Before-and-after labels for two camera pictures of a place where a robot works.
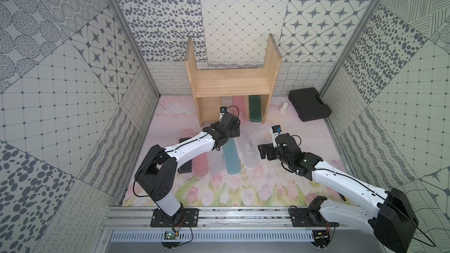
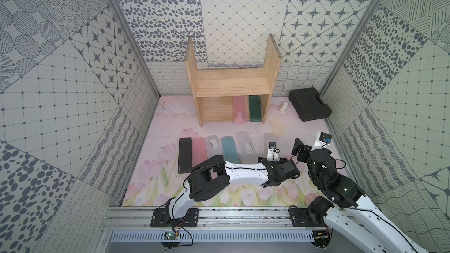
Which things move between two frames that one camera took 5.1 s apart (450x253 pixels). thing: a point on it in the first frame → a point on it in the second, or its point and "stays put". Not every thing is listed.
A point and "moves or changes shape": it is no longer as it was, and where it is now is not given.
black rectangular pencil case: (187, 167) stays put
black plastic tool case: (309, 104) stays put
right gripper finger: (262, 149) → (297, 146)
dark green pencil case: (255, 108) stays put
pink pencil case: (239, 106) stays put
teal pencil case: (232, 157) stays put
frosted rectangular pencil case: (226, 101) moves or changes shape
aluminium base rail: (133, 225) stays put
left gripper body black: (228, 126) → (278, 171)
